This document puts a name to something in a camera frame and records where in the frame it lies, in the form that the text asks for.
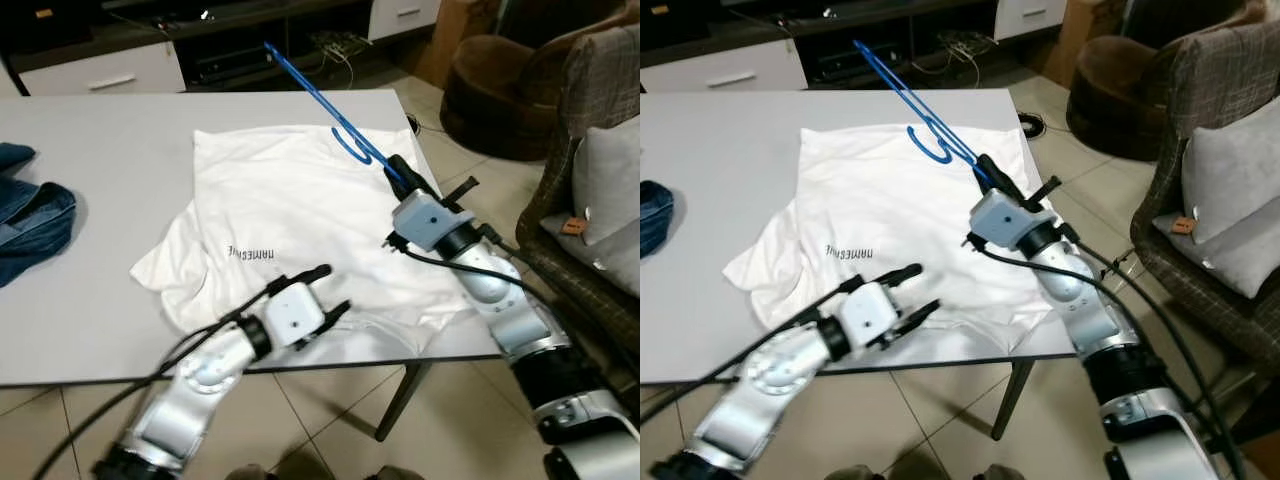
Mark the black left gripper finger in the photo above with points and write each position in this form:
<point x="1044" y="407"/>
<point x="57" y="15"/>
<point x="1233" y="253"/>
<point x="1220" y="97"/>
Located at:
<point x="332" y="320"/>
<point x="915" y="320"/>
<point x="300" y="280"/>
<point x="885" y="277"/>

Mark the white printed T-shirt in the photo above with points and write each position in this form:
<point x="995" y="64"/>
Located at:
<point x="870" y="200"/>
<point x="280" y="200"/>

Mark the blue denim garment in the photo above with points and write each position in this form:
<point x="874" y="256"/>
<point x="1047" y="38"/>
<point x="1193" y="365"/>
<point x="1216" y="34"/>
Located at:
<point x="35" y="225"/>
<point x="655" y="215"/>

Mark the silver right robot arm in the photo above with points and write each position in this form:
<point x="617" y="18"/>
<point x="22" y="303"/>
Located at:
<point x="500" y="300"/>
<point x="1085" y="300"/>

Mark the brown pillow tag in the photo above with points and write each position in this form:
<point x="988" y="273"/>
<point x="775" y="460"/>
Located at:
<point x="1185" y="225"/>
<point x="573" y="227"/>

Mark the grey pillow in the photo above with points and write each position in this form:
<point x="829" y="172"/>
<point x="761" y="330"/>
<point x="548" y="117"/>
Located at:
<point x="610" y="190"/>
<point x="1225" y="190"/>

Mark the small white drawer front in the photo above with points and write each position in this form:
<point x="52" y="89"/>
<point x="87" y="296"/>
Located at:
<point x="405" y="15"/>
<point x="1030" y="15"/>

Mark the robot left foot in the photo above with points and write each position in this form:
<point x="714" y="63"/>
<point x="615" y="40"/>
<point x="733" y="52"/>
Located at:
<point x="260" y="473"/>
<point x="860" y="473"/>

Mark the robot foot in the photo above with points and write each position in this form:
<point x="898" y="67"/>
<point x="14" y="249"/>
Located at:
<point x="260" y="473"/>
<point x="860" y="473"/>
<point x="990" y="474"/>
<point x="395" y="474"/>

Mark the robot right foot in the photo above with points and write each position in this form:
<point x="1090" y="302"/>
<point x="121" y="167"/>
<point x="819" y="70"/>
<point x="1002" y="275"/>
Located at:
<point x="395" y="474"/>
<point x="990" y="474"/>

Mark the black media device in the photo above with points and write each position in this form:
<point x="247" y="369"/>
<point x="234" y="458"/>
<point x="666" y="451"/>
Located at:
<point x="865" y="62"/>
<point x="240" y="65"/>

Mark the brown plaid armchair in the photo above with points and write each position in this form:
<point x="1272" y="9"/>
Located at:
<point x="1220" y="70"/>
<point x="590" y="70"/>

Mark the dark TV stand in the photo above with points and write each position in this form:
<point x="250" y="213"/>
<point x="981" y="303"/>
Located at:
<point x="250" y="30"/>
<point x="880" y="30"/>

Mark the white table black legs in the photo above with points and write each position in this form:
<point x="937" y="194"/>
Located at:
<point x="700" y="300"/>
<point x="100" y="300"/>

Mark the wide white drawer front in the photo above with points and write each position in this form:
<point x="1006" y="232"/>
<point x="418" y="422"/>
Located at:
<point x="725" y="72"/>
<point x="100" y="72"/>

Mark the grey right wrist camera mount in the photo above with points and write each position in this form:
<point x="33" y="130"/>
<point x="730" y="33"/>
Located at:
<point x="430" y="222"/>
<point x="1005" y="222"/>

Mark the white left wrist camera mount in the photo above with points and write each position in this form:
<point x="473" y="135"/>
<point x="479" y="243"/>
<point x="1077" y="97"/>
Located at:
<point x="295" y="315"/>
<point x="868" y="315"/>

